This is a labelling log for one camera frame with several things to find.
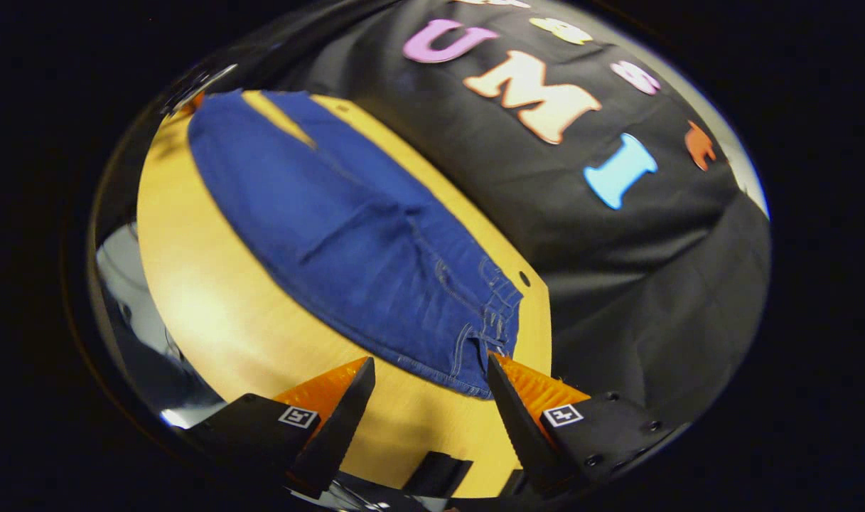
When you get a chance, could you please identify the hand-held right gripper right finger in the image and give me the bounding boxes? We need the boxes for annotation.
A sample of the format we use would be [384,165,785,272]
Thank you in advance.
[485,353,691,496]

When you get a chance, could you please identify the blue jeans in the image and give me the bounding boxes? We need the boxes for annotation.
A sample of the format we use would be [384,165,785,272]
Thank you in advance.
[187,89,525,400]

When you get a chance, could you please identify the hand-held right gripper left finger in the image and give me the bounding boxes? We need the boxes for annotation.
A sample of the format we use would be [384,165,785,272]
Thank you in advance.
[182,356,377,500]

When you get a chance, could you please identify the black backdrop cloth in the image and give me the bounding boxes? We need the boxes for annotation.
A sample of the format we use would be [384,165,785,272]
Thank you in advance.
[169,0,772,434]

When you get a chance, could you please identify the black table support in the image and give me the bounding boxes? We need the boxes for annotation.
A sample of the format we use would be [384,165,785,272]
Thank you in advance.
[402,451,473,498]

